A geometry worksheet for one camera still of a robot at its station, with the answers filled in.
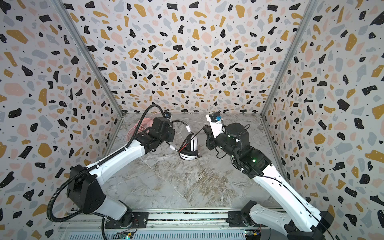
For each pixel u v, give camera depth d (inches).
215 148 22.5
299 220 14.7
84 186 16.5
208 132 22.2
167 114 28.3
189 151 30.0
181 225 28.8
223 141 21.9
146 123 40.8
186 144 30.1
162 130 25.2
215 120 20.0
